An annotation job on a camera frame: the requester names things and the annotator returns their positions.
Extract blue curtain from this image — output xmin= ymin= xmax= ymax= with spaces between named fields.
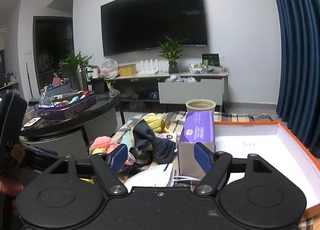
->
xmin=267 ymin=0 xmax=320 ymax=155

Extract plaid blanket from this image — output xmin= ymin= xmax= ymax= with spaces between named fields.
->
xmin=110 ymin=111 xmax=274 ymax=185

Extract purple pack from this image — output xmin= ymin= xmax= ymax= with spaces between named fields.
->
xmin=178 ymin=110 xmax=216 ymax=175

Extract pile of small items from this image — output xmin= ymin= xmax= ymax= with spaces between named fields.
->
xmin=189 ymin=63 xmax=223 ymax=75

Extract yellow striped cloth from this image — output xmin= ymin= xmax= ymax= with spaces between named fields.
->
xmin=142 ymin=117 xmax=165 ymax=134

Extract crumpled plastic bags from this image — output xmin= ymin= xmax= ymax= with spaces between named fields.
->
xmin=165 ymin=75 xmax=198 ymax=83

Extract purple patterned tray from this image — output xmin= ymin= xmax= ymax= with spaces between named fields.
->
xmin=37 ymin=91 xmax=97 ymax=121

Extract colourful tissue pack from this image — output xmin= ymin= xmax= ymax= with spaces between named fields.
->
xmin=160 ymin=133 xmax=178 ymax=143

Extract white box with orange edge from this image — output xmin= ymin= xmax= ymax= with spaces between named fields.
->
xmin=214 ymin=120 xmax=320 ymax=223

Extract black tablet stand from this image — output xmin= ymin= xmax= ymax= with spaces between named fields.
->
xmin=90 ymin=78 xmax=105 ymax=94

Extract leafy potted plant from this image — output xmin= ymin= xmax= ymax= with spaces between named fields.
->
xmin=58 ymin=51 xmax=94 ymax=90

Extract beige ribbed pot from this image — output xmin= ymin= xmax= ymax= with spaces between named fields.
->
xmin=185 ymin=99 xmax=216 ymax=115

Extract clear plastic bag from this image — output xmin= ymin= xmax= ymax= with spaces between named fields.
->
xmin=100 ymin=58 xmax=119 ymax=78

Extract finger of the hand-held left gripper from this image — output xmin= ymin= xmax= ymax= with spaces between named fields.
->
xmin=22 ymin=144 xmax=60 ymax=171

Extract yellow box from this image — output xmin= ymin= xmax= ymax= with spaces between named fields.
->
xmin=119 ymin=64 xmax=137 ymax=76

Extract thin grey pole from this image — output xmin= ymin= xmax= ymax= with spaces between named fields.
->
xmin=26 ymin=63 xmax=32 ymax=98

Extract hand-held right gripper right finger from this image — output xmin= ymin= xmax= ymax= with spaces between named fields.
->
xmin=194 ymin=142 xmax=273 ymax=195

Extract round black table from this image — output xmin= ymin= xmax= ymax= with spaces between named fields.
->
xmin=20 ymin=89 xmax=125 ymax=143

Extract grey ribbed stool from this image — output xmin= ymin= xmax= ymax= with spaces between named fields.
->
xmin=22 ymin=130 xmax=89 ymax=159

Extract pink fluffy cloth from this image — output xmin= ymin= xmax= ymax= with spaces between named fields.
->
xmin=89 ymin=135 xmax=118 ymax=155

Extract white drawer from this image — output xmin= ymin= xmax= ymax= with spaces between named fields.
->
xmin=158 ymin=78 xmax=225 ymax=106

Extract steel thermos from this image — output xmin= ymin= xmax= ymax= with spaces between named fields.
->
xmin=76 ymin=68 xmax=88 ymax=91

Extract potted plant in dark vase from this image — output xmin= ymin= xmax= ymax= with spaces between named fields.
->
xmin=157 ymin=36 xmax=187 ymax=74

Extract white router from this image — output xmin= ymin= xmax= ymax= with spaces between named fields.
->
xmin=139 ymin=58 xmax=160 ymax=75

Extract black and green box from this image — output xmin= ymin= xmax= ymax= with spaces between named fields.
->
xmin=202 ymin=53 xmax=220 ymax=68

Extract white remote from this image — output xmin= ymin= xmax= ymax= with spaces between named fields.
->
xmin=23 ymin=117 xmax=41 ymax=127

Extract grey storage bin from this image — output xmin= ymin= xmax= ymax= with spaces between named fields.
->
xmin=41 ymin=83 xmax=72 ymax=100

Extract white television stand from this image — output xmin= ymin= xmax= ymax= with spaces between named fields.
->
xmin=105 ymin=71 xmax=229 ymax=111

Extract pile of assorted packets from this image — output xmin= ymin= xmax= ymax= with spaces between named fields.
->
xmin=40 ymin=90 xmax=90 ymax=108

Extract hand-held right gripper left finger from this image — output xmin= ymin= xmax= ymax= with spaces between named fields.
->
xmin=51 ymin=144 xmax=128 ymax=195

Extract navy cloth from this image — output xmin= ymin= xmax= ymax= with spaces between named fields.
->
xmin=132 ymin=119 xmax=177 ymax=164

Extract black flat television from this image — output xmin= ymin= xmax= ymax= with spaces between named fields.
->
xmin=100 ymin=0 xmax=208 ymax=57

